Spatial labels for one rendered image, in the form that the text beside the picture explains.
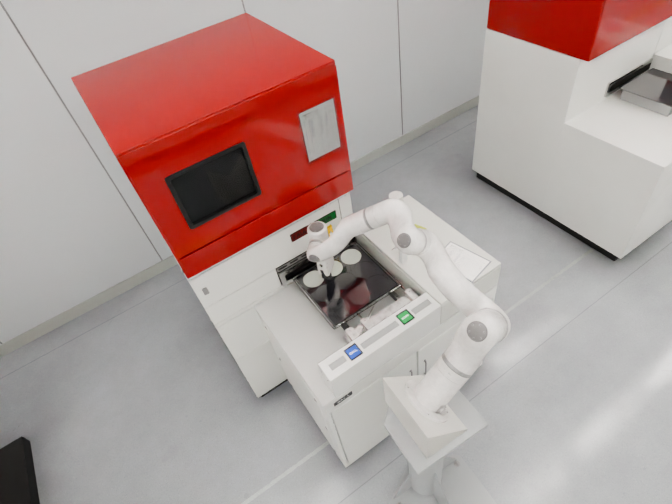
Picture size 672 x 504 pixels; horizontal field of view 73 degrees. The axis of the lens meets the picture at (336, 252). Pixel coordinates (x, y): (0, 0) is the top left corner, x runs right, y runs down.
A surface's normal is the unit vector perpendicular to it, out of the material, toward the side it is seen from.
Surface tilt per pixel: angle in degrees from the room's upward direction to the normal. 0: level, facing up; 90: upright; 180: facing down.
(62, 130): 90
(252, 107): 90
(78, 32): 90
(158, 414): 0
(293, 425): 0
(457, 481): 0
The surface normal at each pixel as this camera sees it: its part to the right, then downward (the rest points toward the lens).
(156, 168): 0.54, 0.56
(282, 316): -0.14, -0.68
